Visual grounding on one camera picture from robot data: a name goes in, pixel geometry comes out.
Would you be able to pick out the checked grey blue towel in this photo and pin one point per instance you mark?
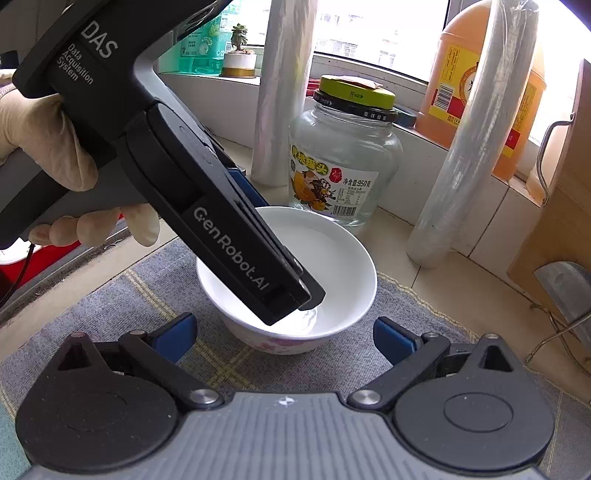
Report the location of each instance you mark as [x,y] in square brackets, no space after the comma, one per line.
[138,295]

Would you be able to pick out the person's left hand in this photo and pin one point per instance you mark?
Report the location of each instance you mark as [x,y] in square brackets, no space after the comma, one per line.
[46,134]

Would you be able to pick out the window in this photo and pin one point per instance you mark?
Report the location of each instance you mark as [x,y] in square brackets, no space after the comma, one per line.
[369,27]

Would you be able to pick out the steel kitchen sink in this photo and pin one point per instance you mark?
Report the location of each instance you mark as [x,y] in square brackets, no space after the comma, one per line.
[92,272]

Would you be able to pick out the red wash basin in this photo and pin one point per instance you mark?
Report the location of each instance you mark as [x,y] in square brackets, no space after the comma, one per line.
[46,264]

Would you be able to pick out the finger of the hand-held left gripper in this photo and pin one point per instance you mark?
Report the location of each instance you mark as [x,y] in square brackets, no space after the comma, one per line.
[249,191]
[316,295]

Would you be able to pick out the orange cooking oil jug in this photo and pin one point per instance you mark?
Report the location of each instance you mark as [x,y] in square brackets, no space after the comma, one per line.
[452,83]

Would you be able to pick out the dark round lid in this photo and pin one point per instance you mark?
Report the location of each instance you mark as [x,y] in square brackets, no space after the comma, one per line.
[406,117]

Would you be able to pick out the small potted succulent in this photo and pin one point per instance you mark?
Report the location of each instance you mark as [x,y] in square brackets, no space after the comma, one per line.
[238,62]

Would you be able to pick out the short plastic wrap roll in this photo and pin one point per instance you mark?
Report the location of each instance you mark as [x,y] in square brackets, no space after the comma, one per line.
[281,92]

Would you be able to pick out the glass jar green lid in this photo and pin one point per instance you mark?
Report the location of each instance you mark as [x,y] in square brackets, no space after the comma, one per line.
[346,152]

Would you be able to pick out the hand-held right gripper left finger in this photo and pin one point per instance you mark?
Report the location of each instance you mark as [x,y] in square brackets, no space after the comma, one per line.
[173,333]

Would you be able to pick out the tall plastic wrap roll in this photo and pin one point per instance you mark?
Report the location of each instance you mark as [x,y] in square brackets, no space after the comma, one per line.
[475,138]

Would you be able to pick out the green dish soap bottle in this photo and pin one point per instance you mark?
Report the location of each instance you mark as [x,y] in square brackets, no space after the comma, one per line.
[203,46]

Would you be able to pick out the bamboo cutting board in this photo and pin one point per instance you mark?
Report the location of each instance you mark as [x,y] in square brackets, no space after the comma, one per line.
[563,221]

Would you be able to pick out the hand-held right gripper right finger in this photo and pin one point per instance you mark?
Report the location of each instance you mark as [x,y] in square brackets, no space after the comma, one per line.
[395,340]

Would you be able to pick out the white bowl pink flowers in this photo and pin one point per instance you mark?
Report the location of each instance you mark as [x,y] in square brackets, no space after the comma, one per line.
[341,277]

